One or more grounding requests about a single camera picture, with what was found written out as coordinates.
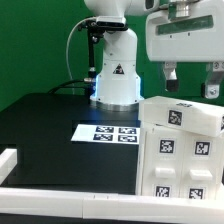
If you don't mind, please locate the black camera on stand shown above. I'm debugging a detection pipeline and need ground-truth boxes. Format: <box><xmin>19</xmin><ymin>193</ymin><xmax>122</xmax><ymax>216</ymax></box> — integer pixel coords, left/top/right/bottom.
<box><xmin>79</xmin><ymin>16</ymin><xmax>128</xmax><ymax>32</ymax></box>

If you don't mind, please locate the black cable bundle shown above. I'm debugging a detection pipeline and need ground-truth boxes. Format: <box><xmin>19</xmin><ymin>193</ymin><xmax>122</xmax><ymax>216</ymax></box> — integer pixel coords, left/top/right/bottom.
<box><xmin>47</xmin><ymin>79</ymin><xmax>98</xmax><ymax>95</ymax></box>

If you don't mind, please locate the grey cable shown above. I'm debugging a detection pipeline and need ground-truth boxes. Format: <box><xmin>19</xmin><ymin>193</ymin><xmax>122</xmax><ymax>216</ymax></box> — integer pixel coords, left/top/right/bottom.
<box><xmin>65</xmin><ymin>17</ymin><xmax>92</xmax><ymax>96</ymax></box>

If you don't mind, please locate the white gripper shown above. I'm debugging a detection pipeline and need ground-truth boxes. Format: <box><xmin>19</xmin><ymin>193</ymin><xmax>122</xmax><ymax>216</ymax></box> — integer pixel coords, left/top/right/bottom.
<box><xmin>146</xmin><ymin>1</ymin><xmax>224</xmax><ymax>99</ymax></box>

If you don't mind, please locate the white door panel with tags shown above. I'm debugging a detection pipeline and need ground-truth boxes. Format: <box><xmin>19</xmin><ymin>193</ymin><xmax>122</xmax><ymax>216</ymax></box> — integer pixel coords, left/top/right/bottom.
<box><xmin>180</xmin><ymin>134</ymin><xmax>223</xmax><ymax>200</ymax></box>

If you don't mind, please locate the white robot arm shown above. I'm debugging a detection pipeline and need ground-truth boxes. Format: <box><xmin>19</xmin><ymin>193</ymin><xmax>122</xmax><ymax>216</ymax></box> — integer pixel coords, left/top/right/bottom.
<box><xmin>84</xmin><ymin>0</ymin><xmax>224</xmax><ymax>99</ymax></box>

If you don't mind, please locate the white obstacle fence left piece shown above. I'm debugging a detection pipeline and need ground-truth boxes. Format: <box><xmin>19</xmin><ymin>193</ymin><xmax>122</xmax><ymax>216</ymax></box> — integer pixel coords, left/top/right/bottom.
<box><xmin>0</xmin><ymin>148</ymin><xmax>17</xmax><ymax>185</ymax></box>

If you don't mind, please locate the white cabinet body box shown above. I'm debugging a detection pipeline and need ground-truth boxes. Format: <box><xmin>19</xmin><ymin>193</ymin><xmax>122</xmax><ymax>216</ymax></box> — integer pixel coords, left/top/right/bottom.
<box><xmin>135</xmin><ymin>122</ymin><xmax>224</xmax><ymax>200</ymax></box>

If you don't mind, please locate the white cabinet top block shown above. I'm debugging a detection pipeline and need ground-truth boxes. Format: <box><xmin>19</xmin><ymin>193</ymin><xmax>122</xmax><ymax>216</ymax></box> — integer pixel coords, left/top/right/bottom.
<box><xmin>138</xmin><ymin>96</ymin><xmax>224</xmax><ymax>137</ymax></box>

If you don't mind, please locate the white obstacle fence front bar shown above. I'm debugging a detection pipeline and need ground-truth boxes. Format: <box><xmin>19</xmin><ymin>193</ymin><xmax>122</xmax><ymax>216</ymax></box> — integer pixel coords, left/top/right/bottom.
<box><xmin>0</xmin><ymin>187</ymin><xmax>224</xmax><ymax>224</ymax></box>

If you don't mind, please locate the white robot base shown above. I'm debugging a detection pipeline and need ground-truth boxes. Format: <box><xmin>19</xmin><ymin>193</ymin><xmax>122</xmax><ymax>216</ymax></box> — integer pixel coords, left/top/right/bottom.
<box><xmin>90</xmin><ymin>28</ymin><xmax>143</xmax><ymax>111</ymax></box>

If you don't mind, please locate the white sheet with tags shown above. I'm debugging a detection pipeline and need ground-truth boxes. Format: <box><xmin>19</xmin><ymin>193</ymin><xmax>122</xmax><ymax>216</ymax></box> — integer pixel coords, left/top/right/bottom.
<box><xmin>71</xmin><ymin>124</ymin><xmax>140</xmax><ymax>145</ymax></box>

